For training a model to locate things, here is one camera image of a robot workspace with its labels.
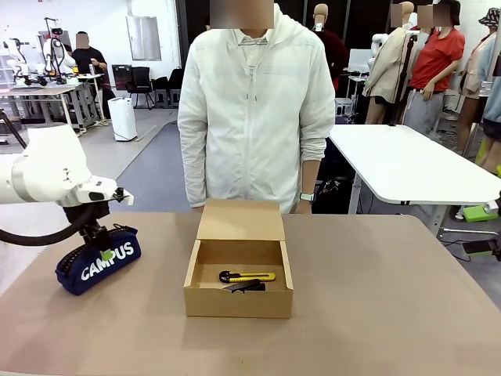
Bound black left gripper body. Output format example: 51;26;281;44
62;200;111;236

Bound navy CAMPUS pencil case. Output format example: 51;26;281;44
54;222;142;297

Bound black stapler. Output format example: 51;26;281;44
222;278;267;294

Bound yellow utility knife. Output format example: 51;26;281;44
218;269;276;284

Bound person's left forearm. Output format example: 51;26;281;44
300;158;320;195

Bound open brown cardboard box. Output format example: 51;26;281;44
182;198;294;319

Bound white desk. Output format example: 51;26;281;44
327;124;501;238

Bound white air purifier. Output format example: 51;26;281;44
107;96;139;143

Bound black tripod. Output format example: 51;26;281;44
0;108;28;150

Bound grey workbench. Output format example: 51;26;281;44
0;73;105;134

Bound mannequin with bucket hat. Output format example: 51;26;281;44
456;7;501;156

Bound black bag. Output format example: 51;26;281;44
312;178;355;215

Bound black office chair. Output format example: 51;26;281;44
125;66;154;110

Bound person in black shirt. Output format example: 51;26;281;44
71;31;113;121

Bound person in red shirt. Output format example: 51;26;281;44
402;0;467;134

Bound mannequin in beige coat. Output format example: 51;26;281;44
362;1;418;125

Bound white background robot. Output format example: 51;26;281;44
2;38;38;86
41;16;77;85

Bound person in white jacket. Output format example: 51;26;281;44
176;0;337;215

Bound mannequin in dark red top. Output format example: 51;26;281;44
312;3;349;85

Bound black floor cable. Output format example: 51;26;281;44
438;226;501;262

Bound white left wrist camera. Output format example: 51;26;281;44
76;178;135;207

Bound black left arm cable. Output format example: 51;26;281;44
0;201;98;248

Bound grey metal wall panel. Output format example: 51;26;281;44
125;15;163;62

